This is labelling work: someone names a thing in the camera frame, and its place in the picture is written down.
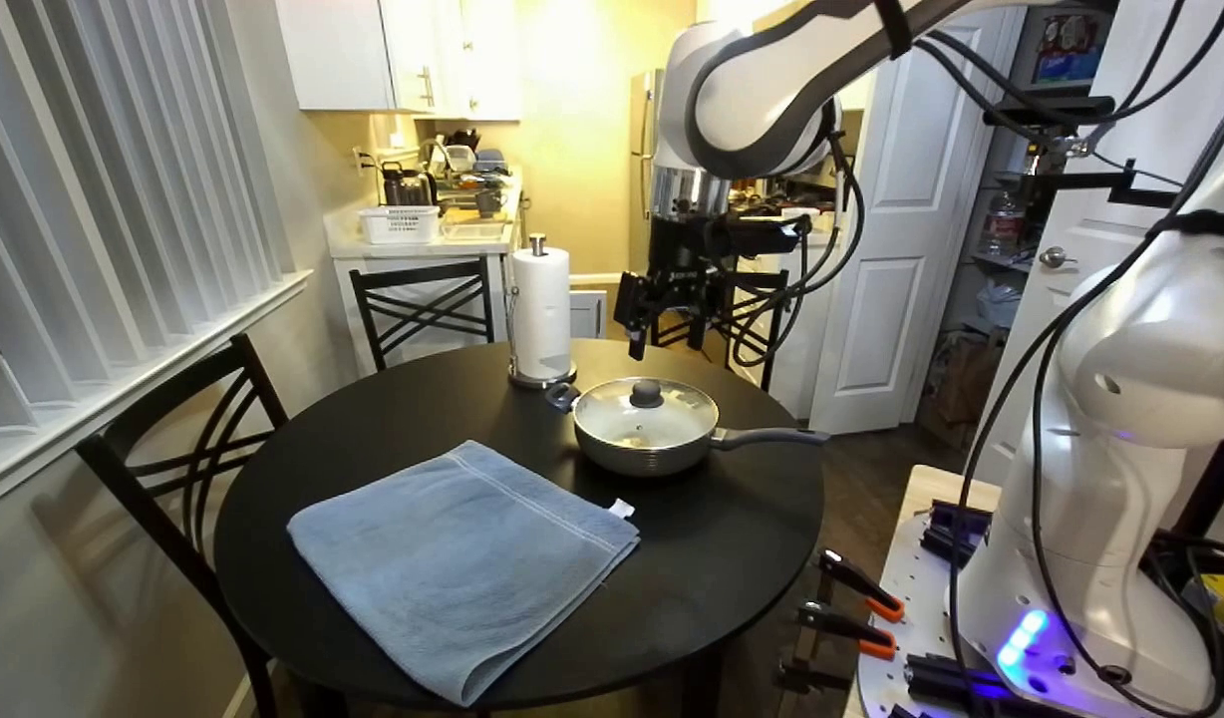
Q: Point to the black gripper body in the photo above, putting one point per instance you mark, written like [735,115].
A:
[709,246]

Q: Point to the glass lid with black knob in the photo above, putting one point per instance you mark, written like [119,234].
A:
[623,419]

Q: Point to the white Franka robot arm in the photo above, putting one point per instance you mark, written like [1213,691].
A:
[755,91]

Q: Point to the white kitchen counter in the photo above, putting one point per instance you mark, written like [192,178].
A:
[473,239]

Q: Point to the white panel door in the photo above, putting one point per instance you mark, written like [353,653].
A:
[902,263]

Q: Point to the dark countertop appliances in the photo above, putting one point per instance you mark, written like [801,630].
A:
[450,174]

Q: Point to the white plastic tub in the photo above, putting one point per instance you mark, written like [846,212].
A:
[400,224]

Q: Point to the blue folded towel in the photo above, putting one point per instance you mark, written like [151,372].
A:
[465,559]

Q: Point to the pantry shelf with goods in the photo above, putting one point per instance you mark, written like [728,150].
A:
[995,224]

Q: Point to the orange tipped black clamp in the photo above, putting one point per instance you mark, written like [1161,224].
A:
[853,581]
[841,625]

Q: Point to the robot mounting board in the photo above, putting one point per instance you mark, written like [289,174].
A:
[902,582]

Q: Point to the white vertical window blinds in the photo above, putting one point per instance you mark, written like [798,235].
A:
[103,202]

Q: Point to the white kitchen wall cabinet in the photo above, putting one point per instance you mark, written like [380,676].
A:
[372,52]

